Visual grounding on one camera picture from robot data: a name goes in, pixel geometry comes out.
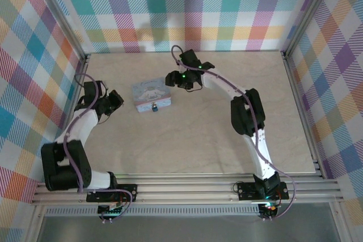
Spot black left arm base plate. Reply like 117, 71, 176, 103
86, 184, 138, 203

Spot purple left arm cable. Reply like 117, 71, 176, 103
64, 73, 133, 222

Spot aluminium corner post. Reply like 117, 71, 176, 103
282, 0, 341, 59
27, 0, 89, 62

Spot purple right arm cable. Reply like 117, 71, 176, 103
171, 45, 298, 222

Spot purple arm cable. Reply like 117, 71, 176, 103
171, 45, 298, 222
64, 73, 133, 222

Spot aluminium frame leg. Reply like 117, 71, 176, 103
25, 205, 48, 242
330, 201, 354, 242

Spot thin black wire loop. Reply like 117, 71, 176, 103
233, 179, 248, 194

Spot right controller circuit board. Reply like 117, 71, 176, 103
258, 202, 280, 220

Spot left controller circuit board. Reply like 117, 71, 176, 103
98, 203, 125, 220

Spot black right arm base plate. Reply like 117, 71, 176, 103
237, 181, 289, 201

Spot aluminium side rail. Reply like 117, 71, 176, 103
49, 54, 90, 183
280, 52, 327, 179

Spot grey metal panel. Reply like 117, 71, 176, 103
36, 215, 341, 242

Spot grey slotted cable duct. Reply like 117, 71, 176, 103
45, 207, 260, 216

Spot controller circuit board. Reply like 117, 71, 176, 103
98, 203, 125, 220
258, 202, 280, 220

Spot aluminium frame rails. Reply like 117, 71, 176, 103
30, 172, 344, 206

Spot pale blue cartoon tin box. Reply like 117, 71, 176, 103
131, 80, 174, 114

